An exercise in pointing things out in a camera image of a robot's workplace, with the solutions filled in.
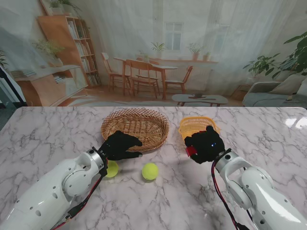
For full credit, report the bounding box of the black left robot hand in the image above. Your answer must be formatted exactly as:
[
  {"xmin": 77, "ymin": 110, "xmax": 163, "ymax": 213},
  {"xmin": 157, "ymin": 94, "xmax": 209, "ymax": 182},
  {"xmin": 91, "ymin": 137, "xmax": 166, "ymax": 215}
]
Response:
[{"xmin": 98, "ymin": 130, "xmax": 143, "ymax": 161}]

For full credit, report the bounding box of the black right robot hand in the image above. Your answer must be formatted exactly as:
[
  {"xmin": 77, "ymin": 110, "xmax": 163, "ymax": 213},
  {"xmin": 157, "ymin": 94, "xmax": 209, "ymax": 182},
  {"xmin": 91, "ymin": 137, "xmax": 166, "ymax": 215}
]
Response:
[{"xmin": 184, "ymin": 126, "xmax": 226, "ymax": 165}]

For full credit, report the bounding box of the yellow-green tennis ball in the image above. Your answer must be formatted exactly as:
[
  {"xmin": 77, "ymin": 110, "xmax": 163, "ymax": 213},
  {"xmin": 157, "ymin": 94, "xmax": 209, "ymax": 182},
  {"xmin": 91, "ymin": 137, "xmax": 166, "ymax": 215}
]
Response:
[
  {"xmin": 142, "ymin": 162, "xmax": 159, "ymax": 181},
  {"xmin": 106, "ymin": 161, "xmax": 119, "ymax": 178}
]

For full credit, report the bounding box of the yellow plastic mesh basket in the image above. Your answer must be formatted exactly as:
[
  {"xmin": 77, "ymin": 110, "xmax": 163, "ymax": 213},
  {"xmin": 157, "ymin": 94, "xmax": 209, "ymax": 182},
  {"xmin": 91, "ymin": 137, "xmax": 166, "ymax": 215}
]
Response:
[{"xmin": 178, "ymin": 116, "xmax": 221, "ymax": 144}]

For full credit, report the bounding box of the brown oval wicker basket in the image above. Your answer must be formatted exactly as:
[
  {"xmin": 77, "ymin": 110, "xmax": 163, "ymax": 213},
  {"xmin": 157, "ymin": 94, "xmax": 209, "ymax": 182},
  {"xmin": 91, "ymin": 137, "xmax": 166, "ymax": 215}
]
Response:
[{"xmin": 100, "ymin": 108, "xmax": 170, "ymax": 153}]

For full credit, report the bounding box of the printed room scene backdrop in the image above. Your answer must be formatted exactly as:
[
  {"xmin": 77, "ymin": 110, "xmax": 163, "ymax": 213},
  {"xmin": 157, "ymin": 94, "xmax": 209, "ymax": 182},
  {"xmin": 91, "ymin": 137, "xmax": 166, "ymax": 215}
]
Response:
[{"xmin": 0, "ymin": 0, "xmax": 307, "ymax": 107}]

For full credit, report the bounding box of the red black right arm cable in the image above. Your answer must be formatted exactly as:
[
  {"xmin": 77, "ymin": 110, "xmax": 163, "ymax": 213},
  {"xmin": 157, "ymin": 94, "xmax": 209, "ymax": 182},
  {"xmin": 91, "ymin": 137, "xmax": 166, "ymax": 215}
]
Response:
[{"xmin": 211, "ymin": 162, "xmax": 249, "ymax": 230}]

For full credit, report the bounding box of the red black arm cable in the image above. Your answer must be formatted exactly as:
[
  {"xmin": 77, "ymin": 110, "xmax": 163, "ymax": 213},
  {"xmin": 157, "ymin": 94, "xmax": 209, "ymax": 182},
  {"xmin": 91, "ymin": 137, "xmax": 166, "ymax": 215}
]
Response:
[
  {"xmin": 211, "ymin": 162, "xmax": 249, "ymax": 230},
  {"xmin": 51, "ymin": 166, "xmax": 106, "ymax": 230}
]

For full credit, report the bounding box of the red black left arm cable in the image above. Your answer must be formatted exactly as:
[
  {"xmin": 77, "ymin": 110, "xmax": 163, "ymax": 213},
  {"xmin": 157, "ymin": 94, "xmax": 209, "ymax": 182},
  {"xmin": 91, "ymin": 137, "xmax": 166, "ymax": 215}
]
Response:
[{"xmin": 51, "ymin": 166, "xmax": 106, "ymax": 230}]

